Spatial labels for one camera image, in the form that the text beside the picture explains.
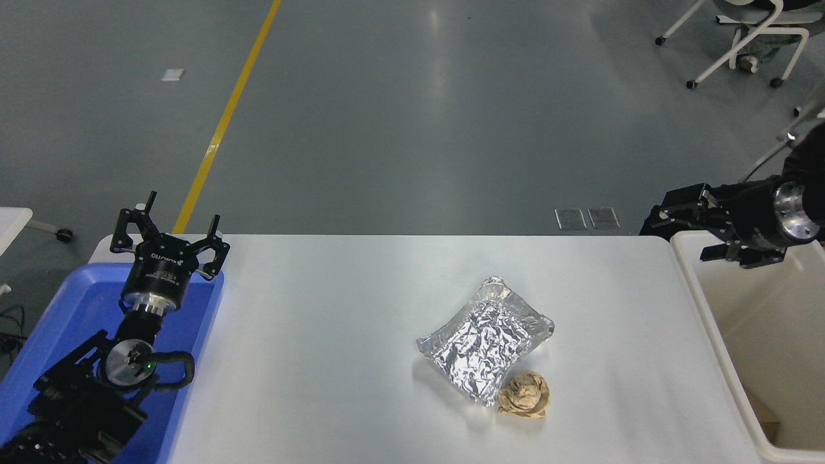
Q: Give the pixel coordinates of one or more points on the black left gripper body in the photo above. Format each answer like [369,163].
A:
[159,270]

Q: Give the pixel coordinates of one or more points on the large pale plastic bin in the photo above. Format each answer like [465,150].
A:
[773,335]

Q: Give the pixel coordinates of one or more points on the white office chair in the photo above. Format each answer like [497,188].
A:
[767,16]

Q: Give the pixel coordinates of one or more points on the grey floor plate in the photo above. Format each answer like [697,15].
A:
[604,218]
[571,219]

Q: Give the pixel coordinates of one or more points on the white chair frame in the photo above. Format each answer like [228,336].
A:
[813,103]

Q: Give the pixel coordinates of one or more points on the white table with caster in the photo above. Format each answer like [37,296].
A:
[11,222]

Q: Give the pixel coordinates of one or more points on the crumpled tan paper ball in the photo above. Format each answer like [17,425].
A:
[525,394]

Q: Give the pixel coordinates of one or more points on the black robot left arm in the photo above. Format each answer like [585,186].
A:
[77,399]

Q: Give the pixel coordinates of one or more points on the blue plastic tray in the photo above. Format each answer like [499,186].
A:
[71,303]

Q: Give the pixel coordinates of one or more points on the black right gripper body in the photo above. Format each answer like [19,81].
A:
[754,216]

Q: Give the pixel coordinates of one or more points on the crumpled silver foil tray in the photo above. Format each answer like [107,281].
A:
[486,338]

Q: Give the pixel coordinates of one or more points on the seated person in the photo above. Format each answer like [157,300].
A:
[770,37]

